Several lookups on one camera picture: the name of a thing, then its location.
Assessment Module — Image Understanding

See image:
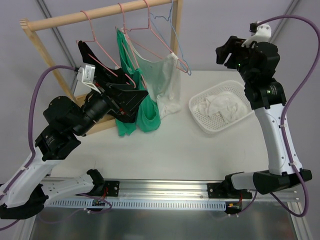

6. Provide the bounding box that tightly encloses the green tank top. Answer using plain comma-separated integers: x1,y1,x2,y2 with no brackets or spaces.
115,29,162,137

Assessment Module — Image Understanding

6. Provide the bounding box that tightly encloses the wooden clothes rack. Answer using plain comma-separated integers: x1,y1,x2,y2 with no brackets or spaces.
19,0,184,136

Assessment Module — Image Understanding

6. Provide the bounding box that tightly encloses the black tank top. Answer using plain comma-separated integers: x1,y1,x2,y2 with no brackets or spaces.
77,40,137,124

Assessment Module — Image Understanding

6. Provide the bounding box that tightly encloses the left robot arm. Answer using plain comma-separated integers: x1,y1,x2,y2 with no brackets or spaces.
0,83,148,220

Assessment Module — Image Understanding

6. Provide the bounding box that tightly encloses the white perforated plastic basket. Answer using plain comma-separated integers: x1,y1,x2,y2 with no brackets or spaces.
188,80,253,134

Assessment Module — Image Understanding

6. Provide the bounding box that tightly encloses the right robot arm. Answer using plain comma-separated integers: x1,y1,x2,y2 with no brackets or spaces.
213,36,313,198

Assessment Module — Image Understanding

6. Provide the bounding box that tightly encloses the white tank top on pink hanger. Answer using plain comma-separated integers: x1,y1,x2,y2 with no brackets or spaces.
133,48,182,119

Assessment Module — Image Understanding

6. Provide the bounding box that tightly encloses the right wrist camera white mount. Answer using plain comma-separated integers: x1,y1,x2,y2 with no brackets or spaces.
241,21,272,48

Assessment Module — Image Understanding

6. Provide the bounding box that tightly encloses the white slotted cable duct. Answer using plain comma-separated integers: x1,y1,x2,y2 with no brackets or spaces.
48,197,227,211

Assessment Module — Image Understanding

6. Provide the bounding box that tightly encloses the blue wire hanger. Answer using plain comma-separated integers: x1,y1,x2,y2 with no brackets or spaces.
149,0,192,76

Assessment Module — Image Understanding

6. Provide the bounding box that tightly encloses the pink wire hanger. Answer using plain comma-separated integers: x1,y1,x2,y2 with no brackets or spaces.
80,10,137,88
116,3,147,90
122,0,192,76

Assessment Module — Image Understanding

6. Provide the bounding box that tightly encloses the white tank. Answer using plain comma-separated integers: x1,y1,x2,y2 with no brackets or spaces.
197,92,250,124
133,48,182,119

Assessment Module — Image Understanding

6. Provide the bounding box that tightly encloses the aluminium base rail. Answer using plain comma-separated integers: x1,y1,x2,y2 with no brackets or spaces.
104,177,300,202

